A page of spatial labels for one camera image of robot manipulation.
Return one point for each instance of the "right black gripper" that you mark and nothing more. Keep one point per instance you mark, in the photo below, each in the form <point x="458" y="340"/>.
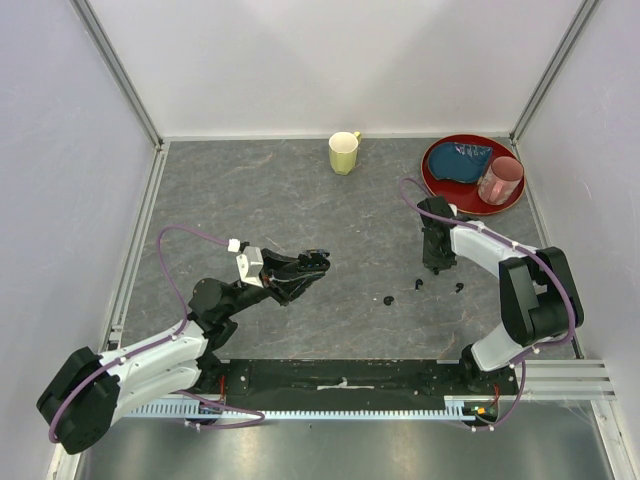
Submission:
<point x="433" y="261"/>

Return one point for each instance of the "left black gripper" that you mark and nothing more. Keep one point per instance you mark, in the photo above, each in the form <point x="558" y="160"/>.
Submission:
<point x="279" y="276"/>

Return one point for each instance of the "black earbud charging case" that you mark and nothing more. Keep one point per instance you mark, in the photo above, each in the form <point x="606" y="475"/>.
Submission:
<point x="314" y="260"/>

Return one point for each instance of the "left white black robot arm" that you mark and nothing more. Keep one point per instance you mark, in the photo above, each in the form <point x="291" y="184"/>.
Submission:
<point x="91" y="391"/>

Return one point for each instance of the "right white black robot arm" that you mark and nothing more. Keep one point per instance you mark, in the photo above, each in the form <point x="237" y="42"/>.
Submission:
<point x="538" y="298"/>

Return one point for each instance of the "pink patterned cup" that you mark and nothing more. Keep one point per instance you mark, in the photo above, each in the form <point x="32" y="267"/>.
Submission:
<point x="500" y="180"/>

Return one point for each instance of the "blue ceramic plate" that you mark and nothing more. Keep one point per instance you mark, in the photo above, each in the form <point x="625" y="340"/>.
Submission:
<point x="459" y="162"/>

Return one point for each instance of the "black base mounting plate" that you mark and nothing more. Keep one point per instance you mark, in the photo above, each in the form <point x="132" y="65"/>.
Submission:
<point x="265" y="384"/>

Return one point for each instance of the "yellow green mug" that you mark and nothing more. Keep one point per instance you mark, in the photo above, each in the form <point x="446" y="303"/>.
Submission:
<point x="343" y="151"/>

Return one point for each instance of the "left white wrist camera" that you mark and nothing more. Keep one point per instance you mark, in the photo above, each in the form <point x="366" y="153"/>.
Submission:
<point x="249" y="262"/>

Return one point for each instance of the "light blue cable duct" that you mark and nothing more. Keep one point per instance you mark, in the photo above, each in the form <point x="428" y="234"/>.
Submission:
<point x="192" y="410"/>

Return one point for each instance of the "right aluminium frame post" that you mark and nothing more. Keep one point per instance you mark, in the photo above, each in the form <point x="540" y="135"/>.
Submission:
<point x="562" y="52"/>

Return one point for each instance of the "aluminium frame post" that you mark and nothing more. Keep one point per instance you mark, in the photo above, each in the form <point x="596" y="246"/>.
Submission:
<point x="562" y="52"/>
<point x="101" y="41"/>

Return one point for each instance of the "left aluminium frame post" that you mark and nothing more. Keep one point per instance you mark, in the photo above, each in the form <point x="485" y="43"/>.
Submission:
<point x="101" y="41"/>

